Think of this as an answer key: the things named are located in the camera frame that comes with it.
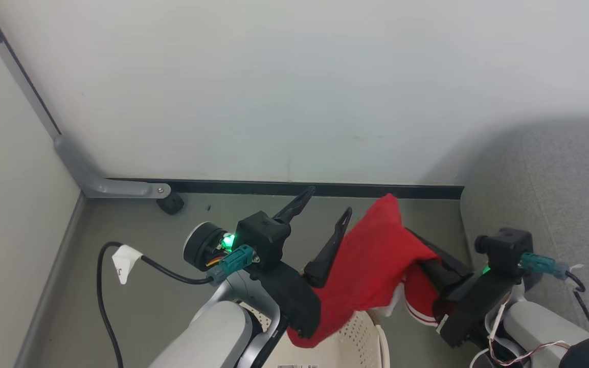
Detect thin red white wires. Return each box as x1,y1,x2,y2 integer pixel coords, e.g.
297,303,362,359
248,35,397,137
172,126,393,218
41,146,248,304
486,294,574,367

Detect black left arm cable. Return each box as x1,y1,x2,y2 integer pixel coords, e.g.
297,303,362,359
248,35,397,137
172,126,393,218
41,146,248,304
96,241,214,368

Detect red garment with striped cuff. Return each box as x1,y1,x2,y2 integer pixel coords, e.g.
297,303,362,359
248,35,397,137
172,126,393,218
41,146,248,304
287,193,441,349

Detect black round floor foot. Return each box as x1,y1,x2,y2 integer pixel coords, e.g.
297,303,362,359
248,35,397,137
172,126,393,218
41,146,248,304
156,194,185,216

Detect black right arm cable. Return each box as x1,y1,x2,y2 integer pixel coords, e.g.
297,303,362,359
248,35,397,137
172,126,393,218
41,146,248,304
563,266,589,339

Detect teal camera connector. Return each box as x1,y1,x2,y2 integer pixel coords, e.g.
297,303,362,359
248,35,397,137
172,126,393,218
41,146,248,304
207,244,254,285
519,252,569,280

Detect white paper cable tag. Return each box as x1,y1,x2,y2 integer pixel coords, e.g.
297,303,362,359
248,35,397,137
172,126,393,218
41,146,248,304
111,244,144,285

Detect teal right camera connector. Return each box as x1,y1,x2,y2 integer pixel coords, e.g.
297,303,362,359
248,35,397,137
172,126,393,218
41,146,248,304
519,252,569,280

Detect teal left camera connector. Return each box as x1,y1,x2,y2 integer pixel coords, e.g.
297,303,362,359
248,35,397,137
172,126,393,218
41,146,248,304
207,244,254,285

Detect beige perforated laundry basket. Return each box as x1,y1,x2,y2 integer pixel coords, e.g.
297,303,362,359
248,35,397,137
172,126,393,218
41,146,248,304
241,302,391,368

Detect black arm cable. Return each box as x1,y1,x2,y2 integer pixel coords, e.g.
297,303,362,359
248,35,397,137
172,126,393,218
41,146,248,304
96,241,214,368
563,266,589,339

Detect grey fabric sofa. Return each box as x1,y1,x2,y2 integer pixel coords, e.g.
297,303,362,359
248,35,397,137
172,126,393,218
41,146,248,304
460,120,589,361

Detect black wall baseboard strip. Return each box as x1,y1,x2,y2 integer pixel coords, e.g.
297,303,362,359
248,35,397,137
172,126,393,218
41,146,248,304
105,178,465,200

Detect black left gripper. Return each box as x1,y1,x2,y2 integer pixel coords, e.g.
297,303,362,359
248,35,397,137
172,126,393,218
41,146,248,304
253,186,353,339

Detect grey partition frame post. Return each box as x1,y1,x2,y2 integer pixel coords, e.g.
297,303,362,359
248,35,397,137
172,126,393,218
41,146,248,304
0,0,62,137

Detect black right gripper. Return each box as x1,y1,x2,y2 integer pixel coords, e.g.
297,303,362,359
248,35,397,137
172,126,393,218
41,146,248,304
405,229,513,349

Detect grey skirting board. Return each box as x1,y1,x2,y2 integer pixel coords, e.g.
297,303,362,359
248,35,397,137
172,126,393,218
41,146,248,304
14,193,88,368

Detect grey metal corner bracket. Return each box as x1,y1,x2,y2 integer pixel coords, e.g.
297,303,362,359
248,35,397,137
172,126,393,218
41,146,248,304
53,134,171,199

